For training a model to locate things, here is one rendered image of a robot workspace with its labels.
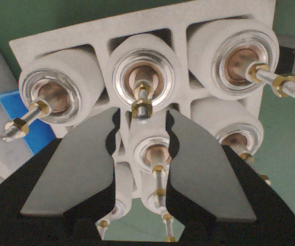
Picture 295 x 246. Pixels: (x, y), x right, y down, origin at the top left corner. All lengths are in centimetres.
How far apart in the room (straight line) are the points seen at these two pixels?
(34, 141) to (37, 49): 28
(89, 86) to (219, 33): 17
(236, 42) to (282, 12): 34
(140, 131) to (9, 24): 42
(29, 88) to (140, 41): 15
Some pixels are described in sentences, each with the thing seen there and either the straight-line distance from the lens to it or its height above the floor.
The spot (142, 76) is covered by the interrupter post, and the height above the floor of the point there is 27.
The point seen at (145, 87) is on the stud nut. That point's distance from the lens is 17.
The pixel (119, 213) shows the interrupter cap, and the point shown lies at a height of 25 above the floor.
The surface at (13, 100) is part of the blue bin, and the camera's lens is 50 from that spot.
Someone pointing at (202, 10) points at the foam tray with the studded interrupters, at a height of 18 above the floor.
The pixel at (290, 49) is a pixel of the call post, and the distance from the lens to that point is 40.
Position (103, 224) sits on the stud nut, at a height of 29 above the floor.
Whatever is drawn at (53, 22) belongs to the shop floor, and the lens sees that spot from 50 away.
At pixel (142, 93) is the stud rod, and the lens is 16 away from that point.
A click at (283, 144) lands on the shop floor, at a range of 75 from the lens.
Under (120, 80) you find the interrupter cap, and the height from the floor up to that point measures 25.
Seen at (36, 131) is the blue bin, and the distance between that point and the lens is 54.
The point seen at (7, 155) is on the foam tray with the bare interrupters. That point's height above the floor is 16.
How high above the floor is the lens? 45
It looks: 59 degrees down
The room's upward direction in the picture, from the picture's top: 179 degrees clockwise
